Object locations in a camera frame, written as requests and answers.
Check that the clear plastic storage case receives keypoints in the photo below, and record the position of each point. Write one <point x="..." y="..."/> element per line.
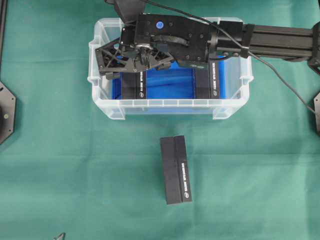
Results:
<point x="238" y="75"/>

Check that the blue cloth liner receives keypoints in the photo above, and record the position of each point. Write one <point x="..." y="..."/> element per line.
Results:
<point x="173" y="83"/>

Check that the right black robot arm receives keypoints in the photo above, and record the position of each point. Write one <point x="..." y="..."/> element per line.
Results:
<point x="236" y="39"/>

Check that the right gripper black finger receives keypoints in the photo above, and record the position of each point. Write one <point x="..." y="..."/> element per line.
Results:
<point x="112" y="75"/>

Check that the small grey metal tip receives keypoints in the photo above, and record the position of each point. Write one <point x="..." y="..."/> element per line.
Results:
<point x="60" y="234"/>

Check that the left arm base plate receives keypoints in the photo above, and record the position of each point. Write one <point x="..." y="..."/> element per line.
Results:
<point x="7" y="112"/>

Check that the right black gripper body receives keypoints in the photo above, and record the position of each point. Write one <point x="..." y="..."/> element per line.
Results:
<point x="155" y="41"/>

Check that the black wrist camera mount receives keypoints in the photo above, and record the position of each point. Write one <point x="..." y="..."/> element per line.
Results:
<point x="127" y="10"/>

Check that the green table cloth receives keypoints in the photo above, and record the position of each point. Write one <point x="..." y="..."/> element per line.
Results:
<point x="253" y="176"/>

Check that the black camera box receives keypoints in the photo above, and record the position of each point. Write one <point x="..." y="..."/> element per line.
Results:
<point x="133" y="85"/>
<point x="175" y="170"/>
<point x="207" y="81"/>

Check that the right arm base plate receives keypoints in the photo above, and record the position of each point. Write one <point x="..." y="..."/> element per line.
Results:
<point x="316" y="102"/>

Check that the black frame rail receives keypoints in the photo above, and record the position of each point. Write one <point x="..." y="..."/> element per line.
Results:
<point x="3" y="13"/>

